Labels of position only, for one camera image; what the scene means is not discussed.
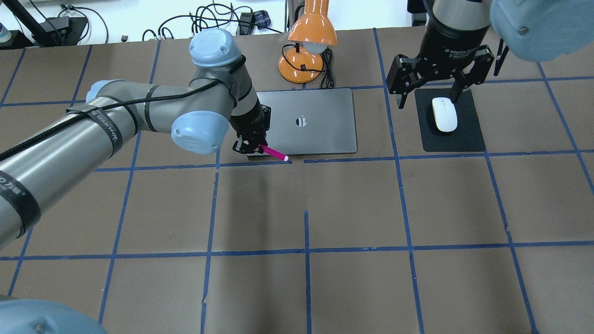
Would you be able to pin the black laptop charger brick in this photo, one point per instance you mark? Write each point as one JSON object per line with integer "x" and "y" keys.
{"x": 75, "y": 28}

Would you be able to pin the pink marker pen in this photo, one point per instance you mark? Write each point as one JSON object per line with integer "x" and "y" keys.
{"x": 273, "y": 153}

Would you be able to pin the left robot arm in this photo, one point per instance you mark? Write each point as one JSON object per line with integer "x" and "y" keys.
{"x": 39, "y": 171}

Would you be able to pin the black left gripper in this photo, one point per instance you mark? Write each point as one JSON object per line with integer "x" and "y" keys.
{"x": 244, "y": 121}

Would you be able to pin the black power adapter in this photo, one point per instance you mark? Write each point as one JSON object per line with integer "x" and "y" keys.
{"x": 246, "y": 23}

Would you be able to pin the orange desk lamp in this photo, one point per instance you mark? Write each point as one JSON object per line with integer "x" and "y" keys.
{"x": 307, "y": 54}

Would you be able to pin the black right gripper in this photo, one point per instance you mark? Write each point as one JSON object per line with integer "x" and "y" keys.
{"x": 448, "y": 42}

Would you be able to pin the white computer mouse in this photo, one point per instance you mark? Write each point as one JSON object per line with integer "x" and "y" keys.
{"x": 444, "y": 114}

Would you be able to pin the black mousepad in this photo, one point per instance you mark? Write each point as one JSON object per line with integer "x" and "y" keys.
{"x": 467, "y": 137}

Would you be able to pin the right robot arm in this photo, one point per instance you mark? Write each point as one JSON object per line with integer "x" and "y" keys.
{"x": 534, "y": 30}

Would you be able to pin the grey laptop notebook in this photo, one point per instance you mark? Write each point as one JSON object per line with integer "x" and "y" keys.
{"x": 305, "y": 122}

